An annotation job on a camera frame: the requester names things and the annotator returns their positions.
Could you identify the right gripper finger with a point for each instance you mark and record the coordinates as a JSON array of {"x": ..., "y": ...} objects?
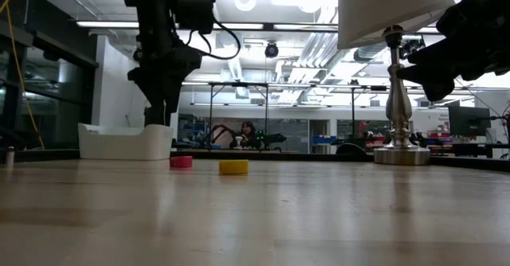
[
  {"x": 440, "y": 91},
  {"x": 426, "y": 67}
]

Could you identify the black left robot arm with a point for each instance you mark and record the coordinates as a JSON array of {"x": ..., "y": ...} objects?
[{"x": 153, "y": 11}]

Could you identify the background black robot arm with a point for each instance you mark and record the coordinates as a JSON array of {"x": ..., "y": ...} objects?
[{"x": 271, "y": 138}]

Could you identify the yellow mini stapler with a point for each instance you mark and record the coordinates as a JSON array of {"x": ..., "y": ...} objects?
[{"x": 233, "y": 167}]

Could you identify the black computer monitor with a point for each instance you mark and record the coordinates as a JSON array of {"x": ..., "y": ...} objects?
[{"x": 470, "y": 120}]

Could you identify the white plastic bin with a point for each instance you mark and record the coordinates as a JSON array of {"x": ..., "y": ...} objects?
[{"x": 119, "y": 144}]

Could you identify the red storage boxes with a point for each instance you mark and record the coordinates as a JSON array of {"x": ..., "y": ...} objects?
[{"x": 438, "y": 135}]

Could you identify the pink round block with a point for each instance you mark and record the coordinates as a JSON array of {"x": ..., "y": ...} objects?
[{"x": 181, "y": 162}]

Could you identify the silver lamp white shade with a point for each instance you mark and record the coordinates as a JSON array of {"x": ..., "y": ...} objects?
[{"x": 382, "y": 11}]

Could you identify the small white object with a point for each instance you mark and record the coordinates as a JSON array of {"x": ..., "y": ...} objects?
[{"x": 238, "y": 141}]

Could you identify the person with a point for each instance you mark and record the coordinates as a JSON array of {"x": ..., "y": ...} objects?
[{"x": 248, "y": 130}]

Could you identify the black chair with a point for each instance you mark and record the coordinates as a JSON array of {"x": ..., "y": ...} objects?
[{"x": 350, "y": 149}]

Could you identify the blue storage bins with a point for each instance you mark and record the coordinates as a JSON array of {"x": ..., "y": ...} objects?
[{"x": 323, "y": 139}]

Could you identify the small grey cylinder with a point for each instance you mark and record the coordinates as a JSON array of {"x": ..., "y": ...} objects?
[{"x": 10, "y": 158}]

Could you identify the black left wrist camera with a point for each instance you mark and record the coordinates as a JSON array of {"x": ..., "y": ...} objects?
[{"x": 195, "y": 9}]

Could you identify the black dome camera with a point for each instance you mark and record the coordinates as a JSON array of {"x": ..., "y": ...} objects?
[{"x": 271, "y": 51}]

